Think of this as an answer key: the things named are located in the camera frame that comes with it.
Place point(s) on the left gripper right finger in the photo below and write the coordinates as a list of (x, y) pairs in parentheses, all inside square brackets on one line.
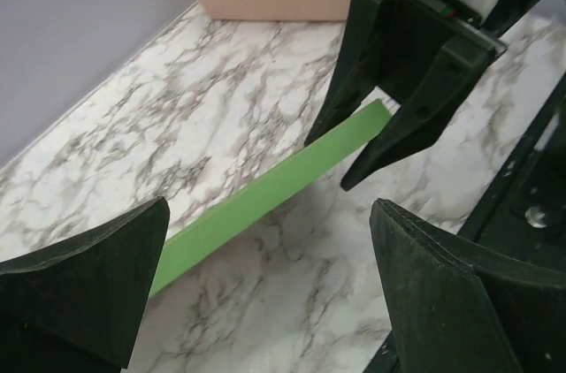
[(456, 306)]

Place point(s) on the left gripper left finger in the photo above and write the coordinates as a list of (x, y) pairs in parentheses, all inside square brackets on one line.
[(79, 303)]

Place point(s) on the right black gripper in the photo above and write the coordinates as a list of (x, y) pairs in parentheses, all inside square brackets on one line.
[(427, 54)]

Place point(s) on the green wooden picture frame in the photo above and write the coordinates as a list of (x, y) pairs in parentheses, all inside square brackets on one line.
[(236, 213)]

